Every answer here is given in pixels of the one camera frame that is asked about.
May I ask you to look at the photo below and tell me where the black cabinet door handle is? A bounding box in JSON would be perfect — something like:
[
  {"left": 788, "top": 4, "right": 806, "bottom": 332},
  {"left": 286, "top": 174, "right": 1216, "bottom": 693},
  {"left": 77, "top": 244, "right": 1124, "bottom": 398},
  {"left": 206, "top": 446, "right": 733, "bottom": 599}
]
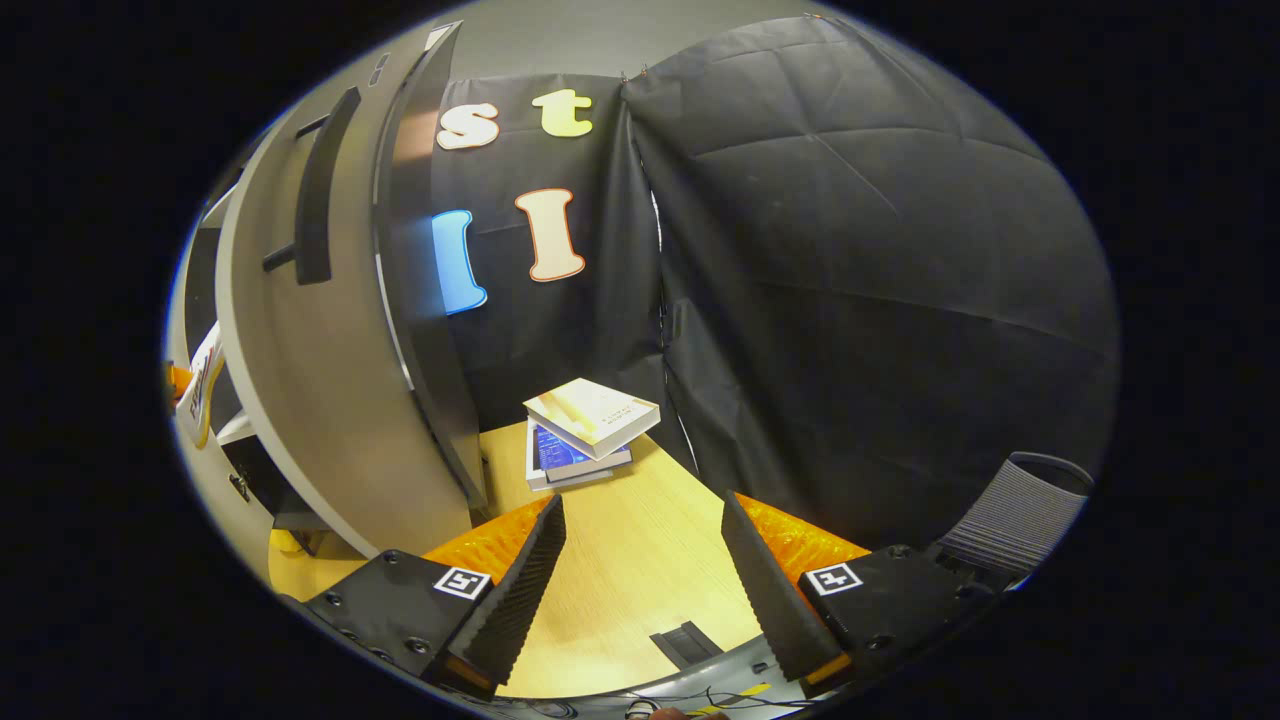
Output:
[{"left": 262, "top": 86, "right": 363, "bottom": 287}]

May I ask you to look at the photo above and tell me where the yellow tape strip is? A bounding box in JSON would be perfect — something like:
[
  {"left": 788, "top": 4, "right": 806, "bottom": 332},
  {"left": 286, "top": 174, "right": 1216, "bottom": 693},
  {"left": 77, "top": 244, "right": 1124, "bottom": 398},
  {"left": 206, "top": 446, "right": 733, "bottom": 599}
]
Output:
[{"left": 690, "top": 682, "right": 774, "bottom": 717}]

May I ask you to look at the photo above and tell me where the thin black cable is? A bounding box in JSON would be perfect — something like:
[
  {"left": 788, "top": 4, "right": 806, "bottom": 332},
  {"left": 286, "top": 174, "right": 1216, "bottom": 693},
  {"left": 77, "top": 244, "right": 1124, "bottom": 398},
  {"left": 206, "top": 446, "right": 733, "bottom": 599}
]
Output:
[{"left": 500, "top": 684, "right": 823, "bottom": 718}]

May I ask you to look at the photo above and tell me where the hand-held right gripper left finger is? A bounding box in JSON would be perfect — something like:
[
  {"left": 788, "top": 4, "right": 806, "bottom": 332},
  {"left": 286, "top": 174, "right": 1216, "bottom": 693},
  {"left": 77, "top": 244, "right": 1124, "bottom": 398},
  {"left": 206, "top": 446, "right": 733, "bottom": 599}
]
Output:
[{"left": 300, "top": 493, "right": 567, "bottom": 698}]

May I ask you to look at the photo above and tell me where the grey cabinet door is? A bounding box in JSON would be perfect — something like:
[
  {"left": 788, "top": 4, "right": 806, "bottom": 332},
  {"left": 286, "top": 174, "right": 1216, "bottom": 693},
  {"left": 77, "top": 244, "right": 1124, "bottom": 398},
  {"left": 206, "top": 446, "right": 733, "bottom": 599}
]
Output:
[{"left": 215, "top": 20, "right": 476, "bottom": 561}]

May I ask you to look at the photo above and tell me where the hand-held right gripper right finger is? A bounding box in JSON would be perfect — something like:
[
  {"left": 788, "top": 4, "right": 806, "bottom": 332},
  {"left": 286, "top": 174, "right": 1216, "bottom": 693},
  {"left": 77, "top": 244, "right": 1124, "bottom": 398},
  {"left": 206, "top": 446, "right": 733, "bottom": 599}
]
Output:
[{"left": 720, "top": 490, "right": 1001, "bottom": 686}]

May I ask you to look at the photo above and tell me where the beige book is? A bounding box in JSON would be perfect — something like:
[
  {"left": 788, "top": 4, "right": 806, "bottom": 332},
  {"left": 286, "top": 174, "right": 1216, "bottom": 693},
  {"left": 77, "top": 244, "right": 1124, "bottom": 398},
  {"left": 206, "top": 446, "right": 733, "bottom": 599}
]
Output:
[{"left": 522, "top": 377, "right": 662, "bottom": 462}]

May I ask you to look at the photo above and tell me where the white striped shoe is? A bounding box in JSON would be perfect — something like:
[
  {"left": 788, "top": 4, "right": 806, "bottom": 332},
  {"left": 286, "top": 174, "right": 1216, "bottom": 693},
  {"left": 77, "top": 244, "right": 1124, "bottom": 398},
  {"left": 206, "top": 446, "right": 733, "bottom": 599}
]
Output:
[{"left": 175, "top": 321, "right": 227, "bottom": 451}]

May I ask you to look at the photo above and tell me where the black backdrop cloth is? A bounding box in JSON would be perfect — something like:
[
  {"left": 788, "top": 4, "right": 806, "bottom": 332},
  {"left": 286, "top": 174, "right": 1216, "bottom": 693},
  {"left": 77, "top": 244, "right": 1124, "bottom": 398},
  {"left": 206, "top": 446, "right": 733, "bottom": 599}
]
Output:
[{"left": 430, "top": 12, "right": 1121, "bottom": 561}]

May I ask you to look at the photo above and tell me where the grey shoe cabinet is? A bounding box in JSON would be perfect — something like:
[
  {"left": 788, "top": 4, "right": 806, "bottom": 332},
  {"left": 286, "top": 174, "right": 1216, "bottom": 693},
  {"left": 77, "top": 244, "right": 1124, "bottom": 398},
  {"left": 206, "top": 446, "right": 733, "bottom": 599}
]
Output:
[{"left": 165, "top": 20, "right": 493, "bottom": 601}]

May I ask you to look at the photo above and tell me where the black floor plate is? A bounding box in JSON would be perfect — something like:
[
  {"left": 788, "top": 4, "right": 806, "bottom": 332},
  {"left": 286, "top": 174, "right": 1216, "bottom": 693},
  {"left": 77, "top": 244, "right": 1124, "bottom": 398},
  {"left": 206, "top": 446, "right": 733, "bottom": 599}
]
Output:
[{"left": 649, "top": 620, "right": 724, "bottom": 670}]

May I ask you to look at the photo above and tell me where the blue cover book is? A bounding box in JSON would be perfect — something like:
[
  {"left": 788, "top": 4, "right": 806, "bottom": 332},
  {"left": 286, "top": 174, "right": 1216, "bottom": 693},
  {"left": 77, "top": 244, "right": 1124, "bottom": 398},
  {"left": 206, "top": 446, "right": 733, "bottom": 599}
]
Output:
[{"left": 525, "top": 420, "right": 634, "bottom": 494}]

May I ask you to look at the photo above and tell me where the grey ribbed object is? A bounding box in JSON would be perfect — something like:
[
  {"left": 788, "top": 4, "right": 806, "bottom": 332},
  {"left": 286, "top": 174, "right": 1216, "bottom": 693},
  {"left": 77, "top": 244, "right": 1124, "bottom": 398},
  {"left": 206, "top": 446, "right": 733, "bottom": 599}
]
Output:
[{"left": 938, "top": 451, "right": 1094, "bottom": 578}]

